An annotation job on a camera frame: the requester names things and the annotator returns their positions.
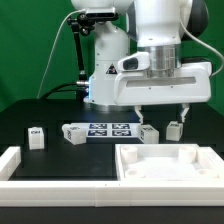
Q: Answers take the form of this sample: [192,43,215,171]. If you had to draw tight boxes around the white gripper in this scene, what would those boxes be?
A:
[114,61,212,124]

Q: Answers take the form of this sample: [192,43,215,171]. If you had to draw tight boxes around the white square table top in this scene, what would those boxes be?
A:
[115,144,224,181]

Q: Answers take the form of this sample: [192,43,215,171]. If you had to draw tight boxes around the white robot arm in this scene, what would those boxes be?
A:
[71,0,215,113]

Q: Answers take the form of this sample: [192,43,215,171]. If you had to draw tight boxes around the AprilTag marker sheet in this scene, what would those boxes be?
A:
[73,123,138,138]

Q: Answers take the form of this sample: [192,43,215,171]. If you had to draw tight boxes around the white U-shaped fence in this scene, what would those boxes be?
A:
[0,146,224,207]

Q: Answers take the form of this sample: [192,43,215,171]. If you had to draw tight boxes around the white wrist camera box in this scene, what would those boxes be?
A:
[118,52,150,72]

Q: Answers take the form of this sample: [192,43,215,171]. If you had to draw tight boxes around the black base cables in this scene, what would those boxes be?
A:
[39,79,90,100]

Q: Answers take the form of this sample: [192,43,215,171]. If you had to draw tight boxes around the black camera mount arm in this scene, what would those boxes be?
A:
[67,13,94,101]

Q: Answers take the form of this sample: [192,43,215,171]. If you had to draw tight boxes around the grey camera on mount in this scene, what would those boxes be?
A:
[85,7,118,21]

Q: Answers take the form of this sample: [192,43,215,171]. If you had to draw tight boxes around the white camera cable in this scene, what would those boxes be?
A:
[36,8,88,100]

